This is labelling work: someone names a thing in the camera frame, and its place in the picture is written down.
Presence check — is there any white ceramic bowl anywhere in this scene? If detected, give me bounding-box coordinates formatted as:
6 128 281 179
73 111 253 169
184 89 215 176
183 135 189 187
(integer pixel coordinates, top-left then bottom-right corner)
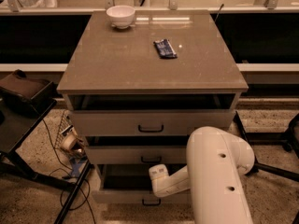
107 6 135 29

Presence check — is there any black side table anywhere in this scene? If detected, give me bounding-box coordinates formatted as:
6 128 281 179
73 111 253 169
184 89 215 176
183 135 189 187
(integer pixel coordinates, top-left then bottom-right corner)
0 99 91 224

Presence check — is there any grey drawer cabinet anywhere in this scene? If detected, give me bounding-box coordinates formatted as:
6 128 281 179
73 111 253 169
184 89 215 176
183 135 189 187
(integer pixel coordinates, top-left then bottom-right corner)
56 9 249 173

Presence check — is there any black chair base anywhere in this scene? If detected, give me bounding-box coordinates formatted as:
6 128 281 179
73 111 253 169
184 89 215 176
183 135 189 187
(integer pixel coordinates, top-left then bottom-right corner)
237 109 299 224

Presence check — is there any grey drawer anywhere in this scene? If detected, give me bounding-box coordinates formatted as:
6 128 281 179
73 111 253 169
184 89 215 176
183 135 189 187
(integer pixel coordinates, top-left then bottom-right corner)
93 164 191 206
69 111 235 137
85 146 186 164

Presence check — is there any dark brown box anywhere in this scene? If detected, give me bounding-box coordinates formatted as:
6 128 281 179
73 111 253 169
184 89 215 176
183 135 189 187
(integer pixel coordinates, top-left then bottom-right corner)
0 69 53 117

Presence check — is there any blue snack packet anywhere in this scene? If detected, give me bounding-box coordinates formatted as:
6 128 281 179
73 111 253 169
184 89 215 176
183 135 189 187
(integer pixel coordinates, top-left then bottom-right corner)
153 39 177 59

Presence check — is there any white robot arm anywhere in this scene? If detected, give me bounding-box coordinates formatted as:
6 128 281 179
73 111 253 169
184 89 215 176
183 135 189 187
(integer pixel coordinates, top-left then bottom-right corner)
149 127 255 224

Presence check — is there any black floor cable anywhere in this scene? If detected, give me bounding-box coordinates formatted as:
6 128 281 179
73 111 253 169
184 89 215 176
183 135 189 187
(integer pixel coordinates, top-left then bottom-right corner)
41 119 97 224

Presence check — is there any tape roll clutter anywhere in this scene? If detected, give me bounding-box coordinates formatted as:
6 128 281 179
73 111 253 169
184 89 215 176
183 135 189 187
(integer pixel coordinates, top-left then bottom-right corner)
54 110 86 159

